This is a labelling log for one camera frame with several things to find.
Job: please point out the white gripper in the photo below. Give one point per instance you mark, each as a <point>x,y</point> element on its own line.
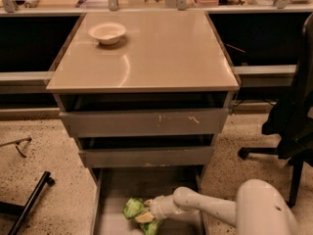
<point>157,208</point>

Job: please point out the green chip bag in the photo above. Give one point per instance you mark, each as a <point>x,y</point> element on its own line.
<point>135,206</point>

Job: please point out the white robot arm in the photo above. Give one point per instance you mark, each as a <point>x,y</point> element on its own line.
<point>259,209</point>

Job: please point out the grey bottom drawer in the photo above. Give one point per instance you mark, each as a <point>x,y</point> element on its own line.
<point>115,186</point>

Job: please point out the grey drawer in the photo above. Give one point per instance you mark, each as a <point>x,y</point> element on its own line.
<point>115,186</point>
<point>194,149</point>
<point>145,114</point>

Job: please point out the grey middle drawer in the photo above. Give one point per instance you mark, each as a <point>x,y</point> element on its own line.
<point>194,149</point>

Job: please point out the grey top drawer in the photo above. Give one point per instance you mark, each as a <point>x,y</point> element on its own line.
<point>145,114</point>

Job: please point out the grey drawer cabinet with top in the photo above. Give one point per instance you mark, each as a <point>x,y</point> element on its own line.
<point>162,51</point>

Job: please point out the black chair base left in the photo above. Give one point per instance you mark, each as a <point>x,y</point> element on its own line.
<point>20,212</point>

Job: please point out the thin metal tool on floor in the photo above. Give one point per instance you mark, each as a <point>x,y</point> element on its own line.
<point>17,144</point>

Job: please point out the black office chair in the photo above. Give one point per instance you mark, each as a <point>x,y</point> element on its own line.
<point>291,117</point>

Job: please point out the white paper bowl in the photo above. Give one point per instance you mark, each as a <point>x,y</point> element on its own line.
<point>107,33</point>

